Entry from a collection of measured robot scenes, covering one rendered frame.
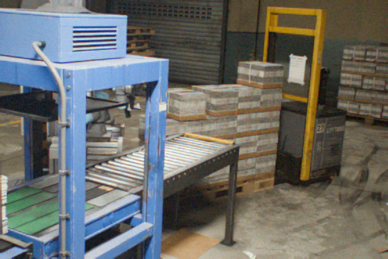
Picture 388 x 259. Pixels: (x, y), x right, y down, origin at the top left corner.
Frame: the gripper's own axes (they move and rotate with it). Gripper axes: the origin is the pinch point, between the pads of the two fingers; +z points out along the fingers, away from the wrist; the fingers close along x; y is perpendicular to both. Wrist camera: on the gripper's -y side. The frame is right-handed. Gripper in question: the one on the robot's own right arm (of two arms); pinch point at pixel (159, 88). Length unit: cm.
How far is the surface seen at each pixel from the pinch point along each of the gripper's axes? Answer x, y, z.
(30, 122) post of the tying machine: 83, 23, -44
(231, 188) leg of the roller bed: -46, 72, 48
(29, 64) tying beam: 159, -13, 9
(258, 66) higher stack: -168, -23, 32
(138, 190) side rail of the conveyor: 79, 53, 26
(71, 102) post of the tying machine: 162, 0, 31
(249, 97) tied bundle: -154, 7, 29
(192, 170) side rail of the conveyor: 22, 49, 38
